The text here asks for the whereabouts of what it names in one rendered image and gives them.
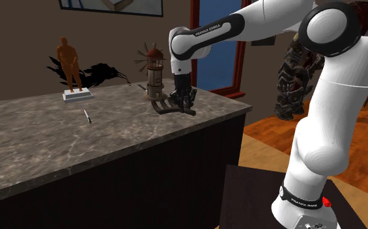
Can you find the red-framed window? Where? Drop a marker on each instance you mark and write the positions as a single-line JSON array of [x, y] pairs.
[[218, 63]]

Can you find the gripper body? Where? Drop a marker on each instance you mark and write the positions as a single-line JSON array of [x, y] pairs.
[[182, 83]]

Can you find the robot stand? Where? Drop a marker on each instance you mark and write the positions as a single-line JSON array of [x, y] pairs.
[[250, 199]]

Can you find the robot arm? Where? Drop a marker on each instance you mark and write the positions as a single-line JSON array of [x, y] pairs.
[[336, 104]]

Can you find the small dark wall picture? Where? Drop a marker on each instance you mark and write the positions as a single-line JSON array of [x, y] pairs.
[[263, 41]]

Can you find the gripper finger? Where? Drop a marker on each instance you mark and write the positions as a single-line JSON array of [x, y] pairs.
[[176, 99], [190, 97]]

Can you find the dark brown fork-shaped rack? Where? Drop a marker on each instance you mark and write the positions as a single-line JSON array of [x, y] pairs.
[[163, 109]]

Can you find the framed wall picture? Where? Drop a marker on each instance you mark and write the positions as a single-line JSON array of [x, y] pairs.
[[107, 7]]

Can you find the white pen with black tip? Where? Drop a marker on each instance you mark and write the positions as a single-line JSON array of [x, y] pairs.
[[87, 116]]

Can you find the dark armoured figure statue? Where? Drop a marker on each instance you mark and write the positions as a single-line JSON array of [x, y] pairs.
[[293, 82]]

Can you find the black ragged wall ornament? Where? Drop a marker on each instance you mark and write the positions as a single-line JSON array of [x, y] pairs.
[[102, 74]]

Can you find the orange human figure statue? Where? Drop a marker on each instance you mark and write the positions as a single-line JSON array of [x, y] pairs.
[[69, 63]]

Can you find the brown windmill tower model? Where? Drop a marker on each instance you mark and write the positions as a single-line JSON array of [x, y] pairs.
[[155, 76]]

